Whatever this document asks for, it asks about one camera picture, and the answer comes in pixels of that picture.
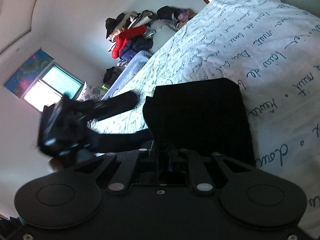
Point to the floral white pillow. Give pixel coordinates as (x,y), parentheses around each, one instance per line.
(90,92)

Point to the green-framed window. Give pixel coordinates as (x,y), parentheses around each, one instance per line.
(50,86)

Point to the black bag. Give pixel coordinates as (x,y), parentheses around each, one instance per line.
(112,74)

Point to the white and cream clothes stack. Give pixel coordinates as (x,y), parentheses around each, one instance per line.
(131,20)

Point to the colourful floral poster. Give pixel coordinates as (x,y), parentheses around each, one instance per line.
(24,77)

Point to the black garment beside pile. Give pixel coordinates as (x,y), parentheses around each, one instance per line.
(168,13)

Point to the grey bundled garment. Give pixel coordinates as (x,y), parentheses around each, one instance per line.
(164,30)

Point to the purple cloth item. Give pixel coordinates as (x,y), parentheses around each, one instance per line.
(185,15)

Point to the white script-print quilt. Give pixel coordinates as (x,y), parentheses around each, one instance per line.
(270,50)

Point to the navy blue jacket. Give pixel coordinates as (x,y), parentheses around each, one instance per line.
(135,45)

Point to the black pants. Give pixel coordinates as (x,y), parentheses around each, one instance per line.
(204,116)

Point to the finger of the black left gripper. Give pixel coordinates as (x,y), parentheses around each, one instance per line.
(116,105)
(105,143)

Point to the red puffer jacket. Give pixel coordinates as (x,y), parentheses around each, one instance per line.
(124,37)

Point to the black hat on pile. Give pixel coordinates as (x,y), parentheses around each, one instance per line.
(111,23)

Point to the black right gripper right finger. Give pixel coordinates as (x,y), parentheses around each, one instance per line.
(246,194)

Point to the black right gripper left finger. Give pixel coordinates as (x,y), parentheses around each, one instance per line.
(70,196)

